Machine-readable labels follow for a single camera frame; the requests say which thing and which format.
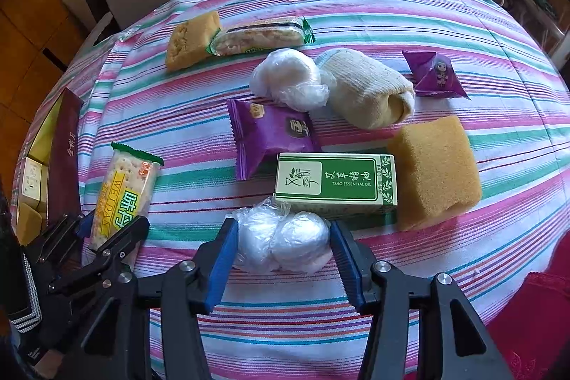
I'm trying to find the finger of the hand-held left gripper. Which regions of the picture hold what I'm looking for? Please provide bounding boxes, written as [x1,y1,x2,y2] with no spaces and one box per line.
[48,215,151,297]
[22,213,95,275]

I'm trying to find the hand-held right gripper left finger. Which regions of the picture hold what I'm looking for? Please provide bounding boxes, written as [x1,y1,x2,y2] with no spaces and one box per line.
[58,218,239,380]

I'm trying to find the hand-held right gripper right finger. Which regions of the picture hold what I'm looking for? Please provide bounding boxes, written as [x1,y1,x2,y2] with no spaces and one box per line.
[330,220,515,380]

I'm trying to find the cracker packet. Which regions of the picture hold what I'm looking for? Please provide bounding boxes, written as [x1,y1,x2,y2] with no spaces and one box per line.
[87,142,165,256]

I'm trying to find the golden gift box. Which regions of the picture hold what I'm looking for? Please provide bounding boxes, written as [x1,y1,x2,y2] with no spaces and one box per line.
[13,97,63,247]

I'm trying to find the plastic-wrapped white double ball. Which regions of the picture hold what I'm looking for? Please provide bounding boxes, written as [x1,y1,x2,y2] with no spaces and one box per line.
[225,193,334,275]

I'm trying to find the green and white box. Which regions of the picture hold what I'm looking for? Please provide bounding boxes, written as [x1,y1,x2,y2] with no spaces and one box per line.
[273,153,398,220]

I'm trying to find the large yellow sponge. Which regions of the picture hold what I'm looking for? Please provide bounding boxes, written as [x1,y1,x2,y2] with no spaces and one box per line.
[387,115,484,231]

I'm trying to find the purple snack packet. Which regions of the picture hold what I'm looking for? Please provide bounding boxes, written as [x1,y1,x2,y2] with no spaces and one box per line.
[226,99,322,181]

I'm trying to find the small yellow sponge cake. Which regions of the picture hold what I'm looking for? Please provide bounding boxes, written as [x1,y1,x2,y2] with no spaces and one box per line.
[165,10,223,73]

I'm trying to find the green-wrapped snack bar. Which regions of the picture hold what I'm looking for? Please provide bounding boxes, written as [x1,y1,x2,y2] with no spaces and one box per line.
[206,17,316,57]

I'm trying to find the maroon box lid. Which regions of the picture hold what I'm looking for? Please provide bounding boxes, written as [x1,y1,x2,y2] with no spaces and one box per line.
[47,87,85,225]

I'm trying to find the cream rolled sock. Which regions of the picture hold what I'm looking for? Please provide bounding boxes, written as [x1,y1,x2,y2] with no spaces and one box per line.
[320,49,417,130]

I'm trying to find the red patterned cloth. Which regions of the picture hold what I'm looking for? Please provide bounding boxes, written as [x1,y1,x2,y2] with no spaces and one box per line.
[487,235,570,380]

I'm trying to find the wooden cabinet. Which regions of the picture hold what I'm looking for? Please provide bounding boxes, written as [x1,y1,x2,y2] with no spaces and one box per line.
[0,0,90,185]

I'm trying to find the purple triangular packet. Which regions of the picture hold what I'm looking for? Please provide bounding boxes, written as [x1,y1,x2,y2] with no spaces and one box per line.
[401,50,472,101]

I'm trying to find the striped tablecloth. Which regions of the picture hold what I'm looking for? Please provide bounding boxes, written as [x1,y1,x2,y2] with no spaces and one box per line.
[11,0,570,380]

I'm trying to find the wooden shelf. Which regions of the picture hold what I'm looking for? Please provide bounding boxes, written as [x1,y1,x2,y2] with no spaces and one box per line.
[512,0,570,60]

